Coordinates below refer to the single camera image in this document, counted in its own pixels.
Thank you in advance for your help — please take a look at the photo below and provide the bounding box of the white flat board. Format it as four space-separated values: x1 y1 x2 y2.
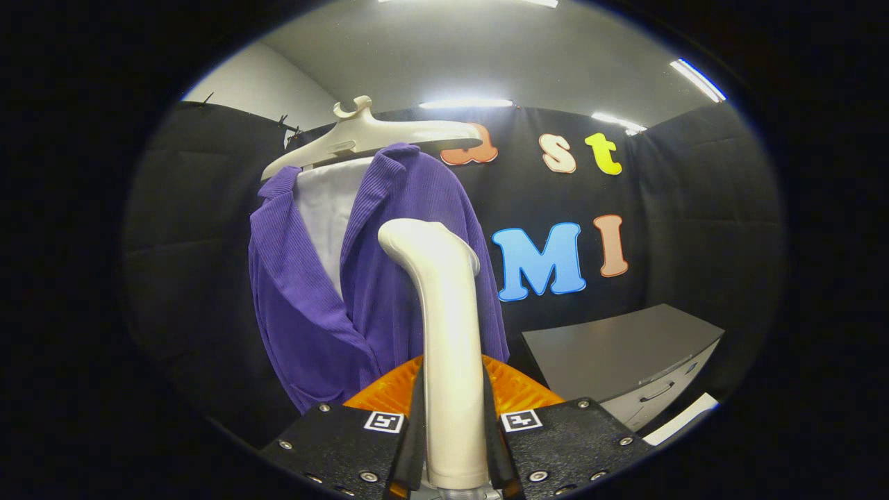
642 392 720 446

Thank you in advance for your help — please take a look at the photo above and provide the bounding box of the white garment steamer head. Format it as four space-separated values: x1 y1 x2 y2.
378 218 490 490

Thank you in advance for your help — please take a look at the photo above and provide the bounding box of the grey cabinet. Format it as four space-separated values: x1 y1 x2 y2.
521 303 725 431

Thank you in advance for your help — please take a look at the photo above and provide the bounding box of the purple ribbed jacket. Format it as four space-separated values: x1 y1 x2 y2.
248 142 510 415

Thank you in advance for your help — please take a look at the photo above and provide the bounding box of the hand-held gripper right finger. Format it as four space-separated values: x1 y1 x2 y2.
481 354 654 500

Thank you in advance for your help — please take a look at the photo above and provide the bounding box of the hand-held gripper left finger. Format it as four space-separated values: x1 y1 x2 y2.
260 356 426 500

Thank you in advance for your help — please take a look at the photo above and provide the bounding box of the cream plastic clothes hanger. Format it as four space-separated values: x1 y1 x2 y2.
260 96 485 183

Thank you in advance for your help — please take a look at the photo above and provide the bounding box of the white fabric panel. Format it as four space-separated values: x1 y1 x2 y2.
295 157 376 299

